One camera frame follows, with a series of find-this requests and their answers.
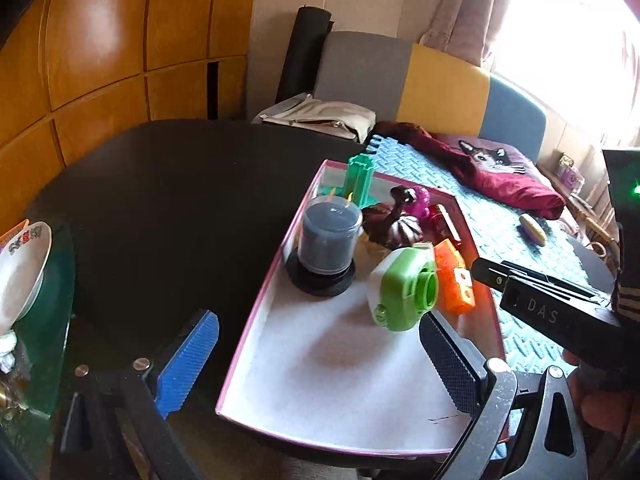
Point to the beige oval piece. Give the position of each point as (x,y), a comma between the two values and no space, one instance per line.
(531,227)

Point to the green glass side table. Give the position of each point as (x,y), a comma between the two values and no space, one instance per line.
(57,310)

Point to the blue foam puzzle mat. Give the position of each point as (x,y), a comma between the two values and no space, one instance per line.
(500,222)

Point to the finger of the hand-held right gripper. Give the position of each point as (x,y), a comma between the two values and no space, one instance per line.
(487,272)

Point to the person's right hand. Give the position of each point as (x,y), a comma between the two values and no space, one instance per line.
(597,405)

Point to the pink-rimmed cardboard box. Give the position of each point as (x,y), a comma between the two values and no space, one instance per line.
(325,360)

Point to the brown pumpkin ornament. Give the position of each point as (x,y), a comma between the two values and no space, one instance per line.
(395,230)

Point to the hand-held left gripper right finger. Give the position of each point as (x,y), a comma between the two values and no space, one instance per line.
(450,365)

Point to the wooden shelf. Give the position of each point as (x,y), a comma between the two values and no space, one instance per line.
(595,225)

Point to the black rolled mat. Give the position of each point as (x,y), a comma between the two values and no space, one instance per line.
(305,50)

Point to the dark red sweater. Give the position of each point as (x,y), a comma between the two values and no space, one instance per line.
(515,185)

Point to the brown gourd ornament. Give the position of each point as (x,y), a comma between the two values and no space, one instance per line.
(400,195)

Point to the disc spindle case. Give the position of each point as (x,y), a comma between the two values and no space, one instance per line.
(325,240)

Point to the purple box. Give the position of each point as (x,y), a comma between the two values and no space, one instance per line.
(570,172)

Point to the wooden wardrobe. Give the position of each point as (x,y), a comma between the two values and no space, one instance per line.
(100,35)

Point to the small white figurine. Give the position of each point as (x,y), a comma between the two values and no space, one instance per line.
(6,352)

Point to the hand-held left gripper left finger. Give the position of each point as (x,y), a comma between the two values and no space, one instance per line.
(187,365)

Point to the pink transparent toy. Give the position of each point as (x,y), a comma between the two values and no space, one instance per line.
(421,205)

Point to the green and white tape dispenser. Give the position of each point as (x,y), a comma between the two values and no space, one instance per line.
(405,290)

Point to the grey yellow blue sofa back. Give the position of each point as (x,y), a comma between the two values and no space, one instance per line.
(445,90)

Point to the red metal cylinder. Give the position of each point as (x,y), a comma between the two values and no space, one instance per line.
(440,220)

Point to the beige curtain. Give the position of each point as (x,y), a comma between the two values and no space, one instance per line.
(465,5)

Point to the orange building block toy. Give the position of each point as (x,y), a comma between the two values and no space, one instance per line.
(450,280)

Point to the beige bag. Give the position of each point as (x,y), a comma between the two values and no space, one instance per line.
(325,117)

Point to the white patterned bowl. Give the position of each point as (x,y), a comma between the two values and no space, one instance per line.
(20,285)

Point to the green plastic toy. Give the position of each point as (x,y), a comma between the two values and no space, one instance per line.
(361,180)

